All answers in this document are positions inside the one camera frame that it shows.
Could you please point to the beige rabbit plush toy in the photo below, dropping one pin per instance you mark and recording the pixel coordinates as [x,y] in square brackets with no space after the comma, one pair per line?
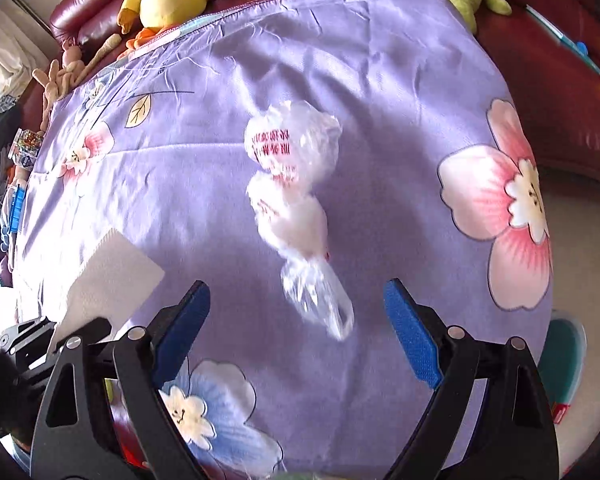
[62,77]

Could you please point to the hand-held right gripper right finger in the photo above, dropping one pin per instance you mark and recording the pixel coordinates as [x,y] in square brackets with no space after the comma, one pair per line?
[415,340]

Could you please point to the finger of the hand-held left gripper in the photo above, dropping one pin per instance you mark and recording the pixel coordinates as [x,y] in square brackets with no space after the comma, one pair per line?
[25,337]

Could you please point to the clear jar of sweets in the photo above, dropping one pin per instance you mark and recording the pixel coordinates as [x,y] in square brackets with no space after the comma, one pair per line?
[25,150]

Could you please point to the purple floral cloth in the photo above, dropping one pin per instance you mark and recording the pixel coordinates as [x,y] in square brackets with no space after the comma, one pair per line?
[380,85]

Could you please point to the dark red leather sofa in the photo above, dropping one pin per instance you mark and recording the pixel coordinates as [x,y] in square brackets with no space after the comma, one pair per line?
[530,60]

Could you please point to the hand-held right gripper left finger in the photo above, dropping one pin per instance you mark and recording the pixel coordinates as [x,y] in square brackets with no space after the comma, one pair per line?
[180,330]

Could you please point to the thin blue book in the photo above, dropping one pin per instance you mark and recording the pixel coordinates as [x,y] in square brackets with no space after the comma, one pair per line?
[555,30]

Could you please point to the cream curtain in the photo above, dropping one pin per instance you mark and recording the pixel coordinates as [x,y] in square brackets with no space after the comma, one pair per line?
[10,45]

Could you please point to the clear plastic wrapper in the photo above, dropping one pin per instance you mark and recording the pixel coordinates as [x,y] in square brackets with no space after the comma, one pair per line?
[290,220]

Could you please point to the teal round bin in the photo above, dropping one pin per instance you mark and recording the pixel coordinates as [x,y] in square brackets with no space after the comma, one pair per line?
[565,360]

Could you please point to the small blue toy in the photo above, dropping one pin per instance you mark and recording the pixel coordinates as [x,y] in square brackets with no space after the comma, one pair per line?
[581,48]

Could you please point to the blue plastic box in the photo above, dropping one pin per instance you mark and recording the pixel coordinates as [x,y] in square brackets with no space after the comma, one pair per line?
[17,210]

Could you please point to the white paper towel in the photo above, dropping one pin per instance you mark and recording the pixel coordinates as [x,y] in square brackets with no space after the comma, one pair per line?
[110,275]

